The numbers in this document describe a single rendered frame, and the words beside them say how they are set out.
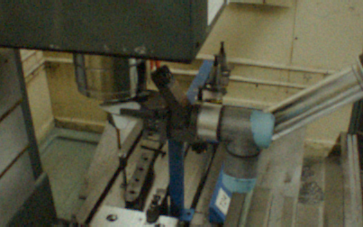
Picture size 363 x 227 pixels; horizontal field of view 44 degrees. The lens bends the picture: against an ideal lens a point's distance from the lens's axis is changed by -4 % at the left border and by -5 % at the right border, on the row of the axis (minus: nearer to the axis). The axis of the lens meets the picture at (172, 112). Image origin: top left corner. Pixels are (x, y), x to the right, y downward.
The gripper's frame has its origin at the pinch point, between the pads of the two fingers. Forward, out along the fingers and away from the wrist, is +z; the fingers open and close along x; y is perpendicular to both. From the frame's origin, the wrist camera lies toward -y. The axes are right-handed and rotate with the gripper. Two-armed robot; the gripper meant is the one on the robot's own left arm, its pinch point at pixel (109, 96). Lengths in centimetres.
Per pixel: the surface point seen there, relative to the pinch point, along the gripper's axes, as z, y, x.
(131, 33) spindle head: -10.1, -20.5, -12.6
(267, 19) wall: -26, 13, 101
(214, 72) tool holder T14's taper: -14, 15, 49
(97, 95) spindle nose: -0.9, -4.7, -7.8
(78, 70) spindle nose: 3.4, -9.0, -6.8
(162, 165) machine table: 2, 53, 46
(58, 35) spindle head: 3.8, -18.7, -12.6
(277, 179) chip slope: -40, 69, 71
